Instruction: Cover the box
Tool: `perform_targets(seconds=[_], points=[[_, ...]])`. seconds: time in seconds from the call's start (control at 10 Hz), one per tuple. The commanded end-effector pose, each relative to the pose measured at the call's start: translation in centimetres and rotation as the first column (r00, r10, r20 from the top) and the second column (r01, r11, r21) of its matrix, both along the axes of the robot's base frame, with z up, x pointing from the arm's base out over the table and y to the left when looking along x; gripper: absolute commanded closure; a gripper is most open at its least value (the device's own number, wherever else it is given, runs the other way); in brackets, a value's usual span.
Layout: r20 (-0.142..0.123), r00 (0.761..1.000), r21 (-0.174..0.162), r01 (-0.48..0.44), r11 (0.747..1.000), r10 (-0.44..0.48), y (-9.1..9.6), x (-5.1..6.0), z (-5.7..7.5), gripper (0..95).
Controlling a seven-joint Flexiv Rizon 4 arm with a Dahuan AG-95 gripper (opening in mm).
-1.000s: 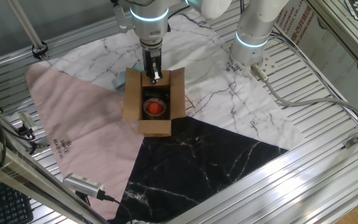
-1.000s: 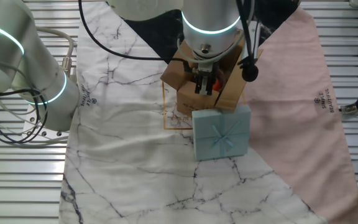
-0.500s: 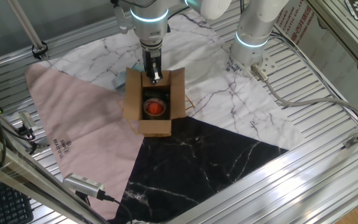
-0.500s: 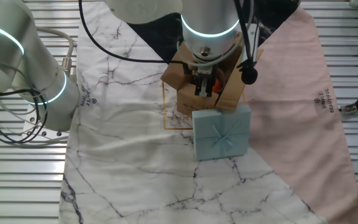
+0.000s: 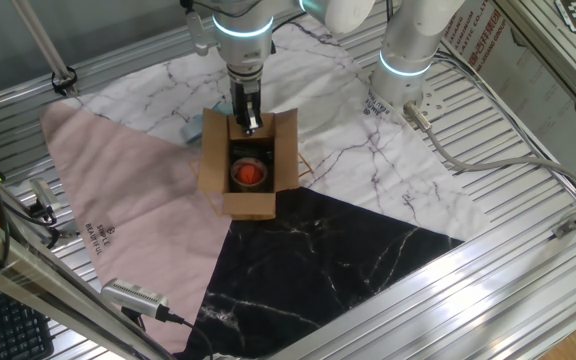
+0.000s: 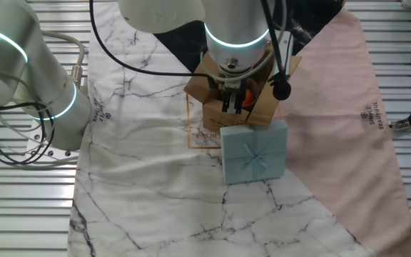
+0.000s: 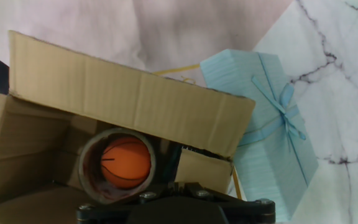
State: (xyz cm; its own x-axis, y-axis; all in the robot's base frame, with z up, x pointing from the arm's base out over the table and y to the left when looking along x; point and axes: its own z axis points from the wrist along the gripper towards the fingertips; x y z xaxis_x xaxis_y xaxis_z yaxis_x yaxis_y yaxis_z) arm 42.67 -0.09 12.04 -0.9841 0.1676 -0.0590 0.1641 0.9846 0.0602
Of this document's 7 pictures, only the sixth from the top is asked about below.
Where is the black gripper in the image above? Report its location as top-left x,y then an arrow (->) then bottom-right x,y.
216,79 -> 249,115

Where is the brown cardboard box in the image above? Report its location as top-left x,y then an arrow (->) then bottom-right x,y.
183,46 -> 303,135

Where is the light blue gift box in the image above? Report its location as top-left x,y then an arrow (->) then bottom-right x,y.
219,119 -> 288,186

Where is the marble pink black cloth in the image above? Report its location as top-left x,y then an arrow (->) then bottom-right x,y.
66,0 -> 411,257

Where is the black cable with ferrite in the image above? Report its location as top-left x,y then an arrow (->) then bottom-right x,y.
260,0 -> 293,101

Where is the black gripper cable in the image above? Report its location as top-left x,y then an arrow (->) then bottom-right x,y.
88,0 -> 213,79

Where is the grey cable with metal plug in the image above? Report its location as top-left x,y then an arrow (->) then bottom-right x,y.
41,30 -> 87,90

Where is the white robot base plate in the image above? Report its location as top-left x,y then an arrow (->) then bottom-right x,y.
24,116 -> 82,162

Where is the black base cable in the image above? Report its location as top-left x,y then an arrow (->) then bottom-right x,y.
0,101 -> 56,167

